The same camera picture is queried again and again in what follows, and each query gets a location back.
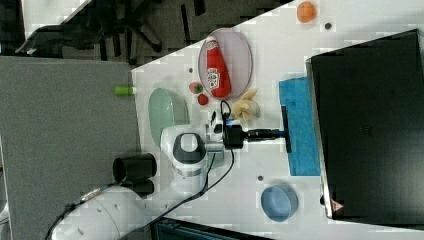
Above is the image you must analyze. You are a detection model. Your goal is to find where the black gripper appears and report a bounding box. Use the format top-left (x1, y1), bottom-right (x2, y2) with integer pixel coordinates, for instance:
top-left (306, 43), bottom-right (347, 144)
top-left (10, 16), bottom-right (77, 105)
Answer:
top-left (246, 129), bottom-right (279, 142)

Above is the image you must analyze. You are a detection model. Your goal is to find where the black toaster oven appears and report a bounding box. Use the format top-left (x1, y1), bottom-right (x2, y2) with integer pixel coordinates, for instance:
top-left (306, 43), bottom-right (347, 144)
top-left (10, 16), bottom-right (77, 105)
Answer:
top-left (278, 28), bottom-right (424, 231)

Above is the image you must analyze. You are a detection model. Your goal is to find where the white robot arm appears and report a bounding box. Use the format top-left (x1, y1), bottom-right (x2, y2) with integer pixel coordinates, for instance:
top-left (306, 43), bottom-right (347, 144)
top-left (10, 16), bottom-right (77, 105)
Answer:
top-left (45, 121), bottom-right (286, 240)

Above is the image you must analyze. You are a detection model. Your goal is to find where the yellow banana bunch toy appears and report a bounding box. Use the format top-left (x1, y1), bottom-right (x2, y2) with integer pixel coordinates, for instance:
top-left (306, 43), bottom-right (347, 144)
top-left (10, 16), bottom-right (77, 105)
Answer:
top-left (232, 89), bottom-right (260, 121)

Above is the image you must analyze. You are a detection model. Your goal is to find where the red strawberry toy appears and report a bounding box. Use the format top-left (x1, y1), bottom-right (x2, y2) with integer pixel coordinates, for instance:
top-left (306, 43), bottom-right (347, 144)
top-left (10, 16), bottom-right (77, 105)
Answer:
top-left (197, 94), bottom-right (209, 106)

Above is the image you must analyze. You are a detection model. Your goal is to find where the red ketchup bottle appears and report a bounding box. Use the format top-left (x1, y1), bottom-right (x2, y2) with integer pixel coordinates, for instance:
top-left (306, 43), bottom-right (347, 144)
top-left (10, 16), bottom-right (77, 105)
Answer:
top-left (206, 36), bottom-right (231, 98)

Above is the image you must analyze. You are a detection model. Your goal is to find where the blue bowl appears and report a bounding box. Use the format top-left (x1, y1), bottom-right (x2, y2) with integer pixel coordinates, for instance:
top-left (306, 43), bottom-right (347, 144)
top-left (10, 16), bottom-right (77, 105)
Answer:
top-left (260, 184), bottom-right (299, 222)

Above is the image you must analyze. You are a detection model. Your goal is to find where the pink strawberry toy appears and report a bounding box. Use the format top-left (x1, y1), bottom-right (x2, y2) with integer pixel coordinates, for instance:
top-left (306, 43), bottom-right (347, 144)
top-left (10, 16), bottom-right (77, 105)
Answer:
top-left (189, 82), bottom-right (203, 94)

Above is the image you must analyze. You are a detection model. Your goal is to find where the grey oval plate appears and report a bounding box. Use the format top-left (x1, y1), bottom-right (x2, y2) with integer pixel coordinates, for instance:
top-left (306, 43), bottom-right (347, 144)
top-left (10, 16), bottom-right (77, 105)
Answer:
top-left (211, 28), bottom-right (253, 100)

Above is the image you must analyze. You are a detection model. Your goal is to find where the green perforated colander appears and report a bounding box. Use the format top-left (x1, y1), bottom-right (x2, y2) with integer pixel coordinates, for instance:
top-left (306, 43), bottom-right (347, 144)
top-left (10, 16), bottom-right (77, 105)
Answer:
top-left (148, 88), bottom-right (190, 146)

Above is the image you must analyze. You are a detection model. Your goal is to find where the orange fruit toy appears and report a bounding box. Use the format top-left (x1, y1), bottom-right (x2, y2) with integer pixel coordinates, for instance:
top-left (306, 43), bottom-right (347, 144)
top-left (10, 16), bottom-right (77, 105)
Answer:
top-left (297, 1), bottom-right (317, 23)

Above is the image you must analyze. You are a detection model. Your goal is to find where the green marker pen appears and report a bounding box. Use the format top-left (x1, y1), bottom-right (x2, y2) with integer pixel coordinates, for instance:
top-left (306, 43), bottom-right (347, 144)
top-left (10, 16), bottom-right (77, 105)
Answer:
top-left (114, 86), bottom-right (137, 96)

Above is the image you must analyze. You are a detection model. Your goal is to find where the black office chair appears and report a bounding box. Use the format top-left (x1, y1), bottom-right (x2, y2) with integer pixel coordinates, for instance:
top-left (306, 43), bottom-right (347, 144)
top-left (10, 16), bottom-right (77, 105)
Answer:
top-left (15, 0), bottom-right (293, 65)

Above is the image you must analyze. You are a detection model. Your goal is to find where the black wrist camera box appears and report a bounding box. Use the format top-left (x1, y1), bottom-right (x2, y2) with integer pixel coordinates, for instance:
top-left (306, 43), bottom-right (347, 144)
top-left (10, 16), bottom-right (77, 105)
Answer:
top-left (223, 125), bottom-right (246, 150)

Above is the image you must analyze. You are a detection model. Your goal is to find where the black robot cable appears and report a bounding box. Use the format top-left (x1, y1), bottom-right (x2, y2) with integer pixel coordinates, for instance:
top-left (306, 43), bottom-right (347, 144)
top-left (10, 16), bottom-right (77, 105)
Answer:
top-left (44, 99), bottom-right (235, 240)

